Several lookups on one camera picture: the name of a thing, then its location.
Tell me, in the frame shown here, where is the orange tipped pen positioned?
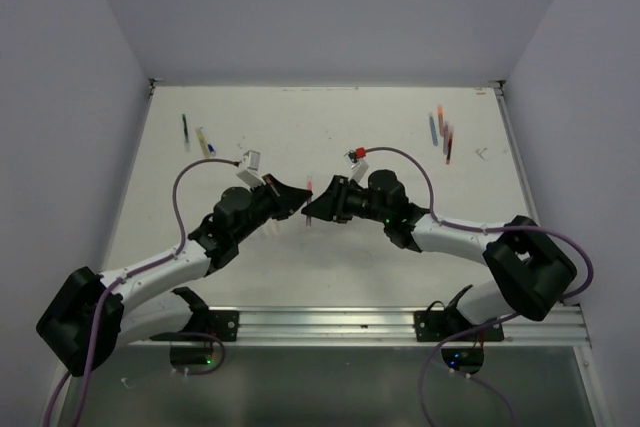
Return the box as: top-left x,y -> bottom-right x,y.
437,104 -> 445,138

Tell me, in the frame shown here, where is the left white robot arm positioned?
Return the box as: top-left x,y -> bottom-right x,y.
36,174 -> 312,377

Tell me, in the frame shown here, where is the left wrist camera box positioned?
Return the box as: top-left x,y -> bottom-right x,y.
236,150 -> 265,189

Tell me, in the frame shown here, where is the aluminium mounting rail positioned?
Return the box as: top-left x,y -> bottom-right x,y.
118,307 -> 590,347

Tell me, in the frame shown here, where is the dark green pen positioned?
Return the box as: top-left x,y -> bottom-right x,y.
181,113 -> 190,152

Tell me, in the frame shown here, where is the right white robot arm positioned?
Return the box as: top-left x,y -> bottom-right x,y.
302,170 -> 577,340

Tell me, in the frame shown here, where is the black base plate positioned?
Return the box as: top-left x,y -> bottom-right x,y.
202,310 -> 240,343
413,310 -> 505,342

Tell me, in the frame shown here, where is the light blue pen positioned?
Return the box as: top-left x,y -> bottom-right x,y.
428,113 -> 439,147

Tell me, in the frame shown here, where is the yellow highlighter pen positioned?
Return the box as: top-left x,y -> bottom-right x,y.
195,127 -> 211,159

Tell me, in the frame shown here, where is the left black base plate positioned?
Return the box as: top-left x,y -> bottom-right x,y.
202,310 -> 240,343

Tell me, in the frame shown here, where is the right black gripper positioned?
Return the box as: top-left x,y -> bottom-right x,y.
301,173 -> 390,223

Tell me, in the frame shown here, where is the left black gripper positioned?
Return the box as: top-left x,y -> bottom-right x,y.
233,172 -> 311,243

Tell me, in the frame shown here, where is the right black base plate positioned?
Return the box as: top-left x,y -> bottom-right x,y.
413,310 -> 505,342

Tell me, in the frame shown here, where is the purple red pen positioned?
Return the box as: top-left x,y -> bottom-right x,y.
443,121 -> 453,165

